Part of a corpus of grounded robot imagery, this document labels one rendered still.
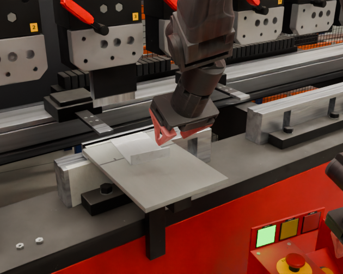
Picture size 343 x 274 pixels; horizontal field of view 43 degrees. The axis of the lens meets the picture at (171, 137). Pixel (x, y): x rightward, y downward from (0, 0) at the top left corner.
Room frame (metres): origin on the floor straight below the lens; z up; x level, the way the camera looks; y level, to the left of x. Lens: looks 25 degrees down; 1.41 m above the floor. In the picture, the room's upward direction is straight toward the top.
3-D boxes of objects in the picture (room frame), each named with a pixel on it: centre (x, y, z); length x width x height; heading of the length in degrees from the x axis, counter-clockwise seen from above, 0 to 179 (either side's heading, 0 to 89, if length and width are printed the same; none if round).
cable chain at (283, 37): (1.64, -0.30, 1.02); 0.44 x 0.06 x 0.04; 124
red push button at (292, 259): (0.70, -0.26, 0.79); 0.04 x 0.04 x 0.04
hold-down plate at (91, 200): (0.86, 0.06, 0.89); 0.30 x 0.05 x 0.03; 124
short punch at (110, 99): (0.88, 0.12, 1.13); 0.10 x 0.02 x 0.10; 124
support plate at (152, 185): (0.76, 0.04, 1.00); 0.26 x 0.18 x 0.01; 34
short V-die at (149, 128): (0.89, 0.11, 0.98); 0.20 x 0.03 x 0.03; 124
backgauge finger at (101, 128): (1.01, 0.22, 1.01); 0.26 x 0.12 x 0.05; 34
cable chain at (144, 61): (1.33, 0.17, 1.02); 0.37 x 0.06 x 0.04; 124
